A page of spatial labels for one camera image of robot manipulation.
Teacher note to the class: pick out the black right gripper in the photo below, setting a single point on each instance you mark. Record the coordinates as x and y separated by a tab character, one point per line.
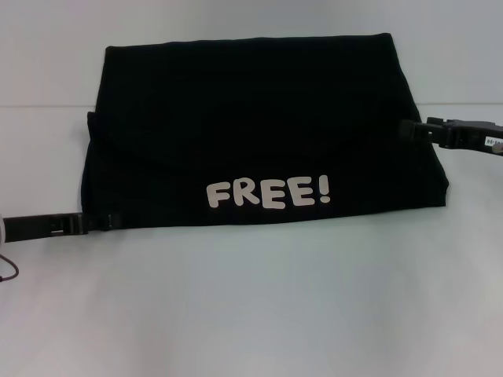
463	135

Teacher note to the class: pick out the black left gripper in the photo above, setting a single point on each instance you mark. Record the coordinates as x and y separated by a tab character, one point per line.
31	228

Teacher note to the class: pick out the black t-shirt with white print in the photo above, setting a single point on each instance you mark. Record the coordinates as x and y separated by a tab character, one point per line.
251	137

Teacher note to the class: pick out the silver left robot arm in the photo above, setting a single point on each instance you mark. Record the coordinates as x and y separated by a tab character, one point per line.
2	231

